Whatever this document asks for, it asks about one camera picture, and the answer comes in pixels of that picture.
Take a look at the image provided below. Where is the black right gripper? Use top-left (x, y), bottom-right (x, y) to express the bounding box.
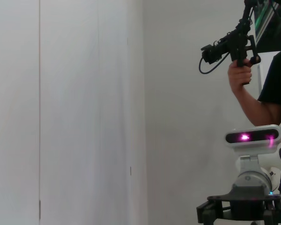
top-left (196, 192), bottom-right (281, 225)

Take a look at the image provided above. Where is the black teleoperation handle device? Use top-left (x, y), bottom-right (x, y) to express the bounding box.
top-left (200, 0), bottom-right (262, 85)

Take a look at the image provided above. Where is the person's hand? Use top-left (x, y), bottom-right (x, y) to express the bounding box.
top-left (227, 58), bottom-right (255, 88)

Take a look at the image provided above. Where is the person in black shirt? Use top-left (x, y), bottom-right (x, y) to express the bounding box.
top-left (257, 46), bottom-right (281, 195)

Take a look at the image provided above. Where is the dark screen panel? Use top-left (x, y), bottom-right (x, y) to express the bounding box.
top-left (252, 0), bottom-right (281, 53)

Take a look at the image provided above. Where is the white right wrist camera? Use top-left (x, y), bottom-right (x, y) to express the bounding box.
top-left (224, 125), bottom-right (281, 150)

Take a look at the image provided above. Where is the black teleoperation handle cable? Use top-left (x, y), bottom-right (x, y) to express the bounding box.
top-left (199, 55), bottom-right (229, 75)

